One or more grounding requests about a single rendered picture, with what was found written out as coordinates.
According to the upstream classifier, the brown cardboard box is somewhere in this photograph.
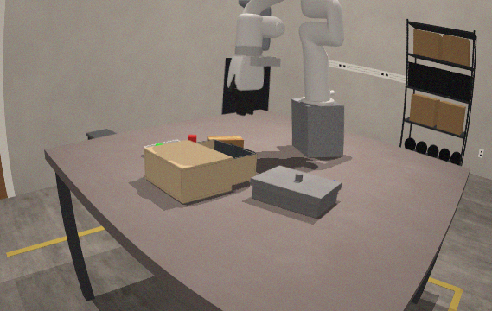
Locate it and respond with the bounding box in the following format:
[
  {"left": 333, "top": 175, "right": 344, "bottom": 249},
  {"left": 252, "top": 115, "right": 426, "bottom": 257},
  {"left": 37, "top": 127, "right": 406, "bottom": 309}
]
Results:
[{"left": 208, "top": 136, "right": 244, "bottom": 148}]

